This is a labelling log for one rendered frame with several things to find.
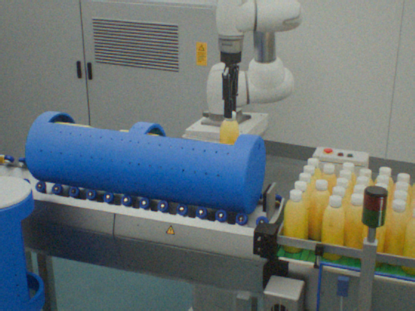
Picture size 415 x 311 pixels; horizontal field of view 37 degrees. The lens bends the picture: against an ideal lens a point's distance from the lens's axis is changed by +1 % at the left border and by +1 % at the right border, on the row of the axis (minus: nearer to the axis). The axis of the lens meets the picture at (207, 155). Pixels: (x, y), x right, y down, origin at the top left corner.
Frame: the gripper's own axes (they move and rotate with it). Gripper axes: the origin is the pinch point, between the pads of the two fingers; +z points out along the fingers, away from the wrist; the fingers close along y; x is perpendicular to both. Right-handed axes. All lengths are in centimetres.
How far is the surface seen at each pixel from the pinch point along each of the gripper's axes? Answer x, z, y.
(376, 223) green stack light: 57, 14, 45
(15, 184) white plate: -73, 28, 31
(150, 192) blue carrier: -24.3, 29.7, 18.2
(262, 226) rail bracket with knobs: 20.0, 31.3, 26.0
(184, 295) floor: -45, 132, -63
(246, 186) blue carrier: 11.9, 21.5, 18.1
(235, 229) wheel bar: 8.0, 39.1, 17.5
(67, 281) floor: -114, 132, -53
